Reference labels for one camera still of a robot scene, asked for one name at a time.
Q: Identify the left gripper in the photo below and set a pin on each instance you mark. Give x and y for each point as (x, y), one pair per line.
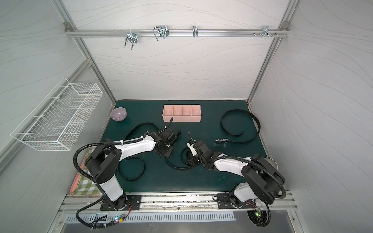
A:
(172, 137)

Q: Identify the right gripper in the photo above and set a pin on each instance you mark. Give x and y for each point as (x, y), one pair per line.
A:
(195, 148)

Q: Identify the long black belt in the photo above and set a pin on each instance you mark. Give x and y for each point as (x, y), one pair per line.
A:
(179, 164)

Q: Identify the pink divided storage box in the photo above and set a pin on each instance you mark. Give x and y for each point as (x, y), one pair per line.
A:
(182, 113)

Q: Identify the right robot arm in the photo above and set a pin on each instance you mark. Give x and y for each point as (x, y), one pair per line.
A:
(262, 180)

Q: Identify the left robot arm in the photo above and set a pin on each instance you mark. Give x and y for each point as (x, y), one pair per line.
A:
(102, 164)

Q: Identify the black belt right side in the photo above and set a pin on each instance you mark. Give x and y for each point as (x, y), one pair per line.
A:
(234, 137)

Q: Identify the black belt left side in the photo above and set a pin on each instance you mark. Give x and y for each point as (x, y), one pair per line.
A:
(130, 151)

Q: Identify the purple bowl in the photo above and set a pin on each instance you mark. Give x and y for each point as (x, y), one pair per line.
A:
(118, 114)

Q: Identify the white ribbed cup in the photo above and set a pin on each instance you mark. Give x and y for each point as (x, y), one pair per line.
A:
(272, 162)

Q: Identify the green checked cloth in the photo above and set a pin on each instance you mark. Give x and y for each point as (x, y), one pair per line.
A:
(84, 186)

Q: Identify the pink tray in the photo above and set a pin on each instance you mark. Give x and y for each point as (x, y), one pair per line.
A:
(76, 180)

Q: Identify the metal hook clamp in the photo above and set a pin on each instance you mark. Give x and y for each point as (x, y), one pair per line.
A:
(195, 31)
(160, 32)
(265, 33)
(131, 38)

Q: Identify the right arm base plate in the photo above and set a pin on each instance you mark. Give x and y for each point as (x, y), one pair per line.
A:
(224, 201)

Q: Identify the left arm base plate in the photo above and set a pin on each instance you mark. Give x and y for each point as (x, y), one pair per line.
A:
(123, 203)

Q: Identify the white wire basket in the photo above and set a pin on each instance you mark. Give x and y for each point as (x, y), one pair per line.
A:
(56, 123)

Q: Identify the front aluminium frame rail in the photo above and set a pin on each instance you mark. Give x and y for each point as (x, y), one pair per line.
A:
(169, 202)

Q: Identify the horizontal aluminium rail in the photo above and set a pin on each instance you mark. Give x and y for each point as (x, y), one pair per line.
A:
(174, 33)

